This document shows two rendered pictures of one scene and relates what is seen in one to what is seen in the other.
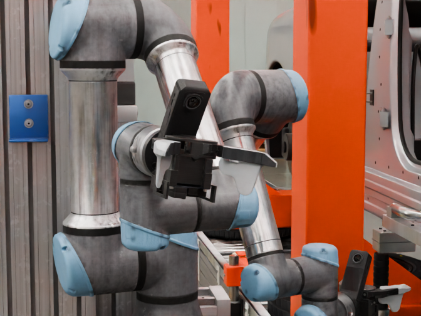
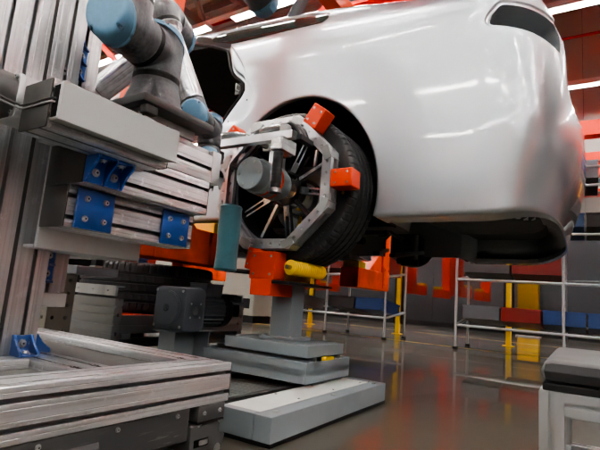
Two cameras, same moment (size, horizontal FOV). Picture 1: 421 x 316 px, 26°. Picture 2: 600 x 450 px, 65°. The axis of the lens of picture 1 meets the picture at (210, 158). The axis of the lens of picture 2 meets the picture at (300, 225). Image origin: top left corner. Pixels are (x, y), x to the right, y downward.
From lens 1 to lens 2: 1.33 m
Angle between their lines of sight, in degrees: 51
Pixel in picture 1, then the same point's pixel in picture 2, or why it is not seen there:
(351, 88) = not seen: hidden behind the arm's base
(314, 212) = not seen: hidden behind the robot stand
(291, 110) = (189, 41)
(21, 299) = (16, 54)
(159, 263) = (170, 45)
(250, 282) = (192, 108)
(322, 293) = (216, 140)
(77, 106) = not seen: outside the picture
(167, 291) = (170, 70)
